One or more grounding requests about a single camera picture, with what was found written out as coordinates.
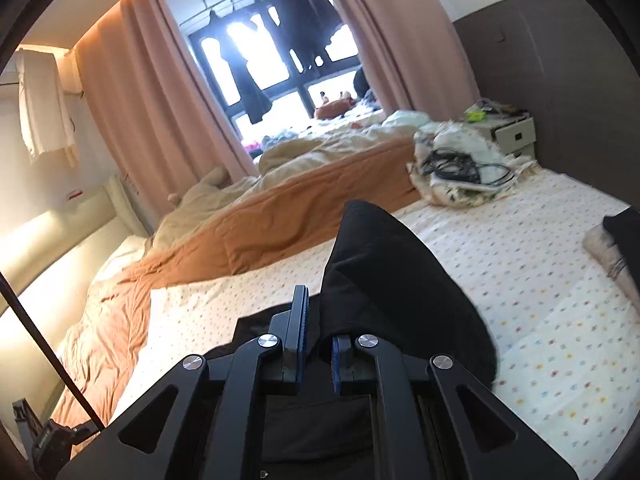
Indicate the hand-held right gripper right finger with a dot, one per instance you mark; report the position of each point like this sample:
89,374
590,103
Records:
341,365

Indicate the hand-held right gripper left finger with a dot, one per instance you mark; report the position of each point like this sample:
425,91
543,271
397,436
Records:
300,330

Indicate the black garment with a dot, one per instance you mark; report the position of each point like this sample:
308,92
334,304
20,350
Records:
385,270

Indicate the dark hanging clothes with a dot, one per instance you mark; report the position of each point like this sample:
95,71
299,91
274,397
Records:
295,20

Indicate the orange blanket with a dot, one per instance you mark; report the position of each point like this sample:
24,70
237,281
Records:
260,230

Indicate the beige comforter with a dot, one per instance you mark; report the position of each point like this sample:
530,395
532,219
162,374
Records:
320,152

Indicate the cream padded headboard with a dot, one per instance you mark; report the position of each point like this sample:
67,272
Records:
50,250

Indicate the floral white bed sheet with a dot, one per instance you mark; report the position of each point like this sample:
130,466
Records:
525,280

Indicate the orange cushion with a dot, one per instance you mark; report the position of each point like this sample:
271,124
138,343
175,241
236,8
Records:
332,108

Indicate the crumpled floral cloth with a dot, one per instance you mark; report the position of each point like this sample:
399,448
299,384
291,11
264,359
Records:
475,160

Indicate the pink curtain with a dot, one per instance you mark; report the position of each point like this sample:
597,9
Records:
395,35
155,100

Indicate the green packet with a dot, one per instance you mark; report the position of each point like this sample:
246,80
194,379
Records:
475,115

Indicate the white nightstand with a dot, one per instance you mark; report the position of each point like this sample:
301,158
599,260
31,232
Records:
510,132

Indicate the folded beige cloth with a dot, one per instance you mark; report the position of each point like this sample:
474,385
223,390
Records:
607,252

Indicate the dark cloth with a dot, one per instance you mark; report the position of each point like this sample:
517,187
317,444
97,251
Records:
625,227

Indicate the white hanging garment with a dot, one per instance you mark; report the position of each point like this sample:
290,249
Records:
42,105

